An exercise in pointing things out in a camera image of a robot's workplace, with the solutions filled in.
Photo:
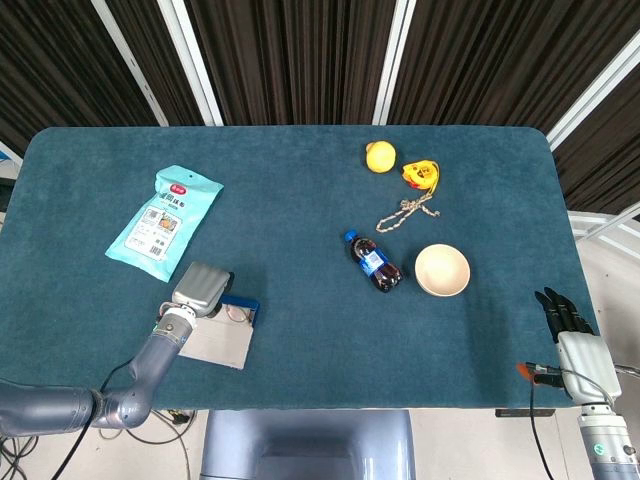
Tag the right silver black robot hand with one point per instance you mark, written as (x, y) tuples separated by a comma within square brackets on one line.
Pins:
[(585, 355)]

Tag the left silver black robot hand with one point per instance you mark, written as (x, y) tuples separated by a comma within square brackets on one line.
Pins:
[(200, 287)]

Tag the thin metal frame eyeglasses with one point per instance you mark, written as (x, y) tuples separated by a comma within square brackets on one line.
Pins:
[(234, 313)]

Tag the blue printed glasses case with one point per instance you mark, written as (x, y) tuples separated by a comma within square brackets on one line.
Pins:
[(220, 345)]

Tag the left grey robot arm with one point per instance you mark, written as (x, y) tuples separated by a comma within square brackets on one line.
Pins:
[(150, 360)]

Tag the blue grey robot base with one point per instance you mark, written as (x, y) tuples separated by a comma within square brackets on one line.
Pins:
[(300, 445)]

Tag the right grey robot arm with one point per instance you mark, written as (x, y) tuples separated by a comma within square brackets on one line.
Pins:
[(607, 445)]

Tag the teal wipes packet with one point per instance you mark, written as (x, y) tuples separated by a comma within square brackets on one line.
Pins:
[(160, 225)]

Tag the teal table cloth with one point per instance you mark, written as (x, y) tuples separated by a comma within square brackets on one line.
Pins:
[(310, 200)]

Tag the cream bowl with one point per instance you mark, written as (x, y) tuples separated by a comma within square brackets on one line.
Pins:
[(442, 270)]

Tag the cola bottle blue label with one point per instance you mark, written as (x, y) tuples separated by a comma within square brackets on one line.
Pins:
[(375, 262)]

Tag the yellow lemon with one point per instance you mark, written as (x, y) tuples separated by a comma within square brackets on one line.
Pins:
[(380, 157)]

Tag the yellow tape measure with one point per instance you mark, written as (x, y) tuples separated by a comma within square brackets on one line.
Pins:
[(417, 172)]

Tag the dark brown curtain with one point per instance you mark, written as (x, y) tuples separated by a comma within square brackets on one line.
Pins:
[(300, 50)]

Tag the black table bracket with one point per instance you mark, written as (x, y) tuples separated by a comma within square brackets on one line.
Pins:
[(525, 413)]

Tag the white metal floor frame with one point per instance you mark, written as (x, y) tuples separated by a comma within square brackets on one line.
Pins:
[(605, 225)]

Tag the white frame post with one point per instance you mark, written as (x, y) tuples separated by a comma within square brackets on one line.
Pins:
[(190, 60), (129, 60), (595, 100), (395, 60)]

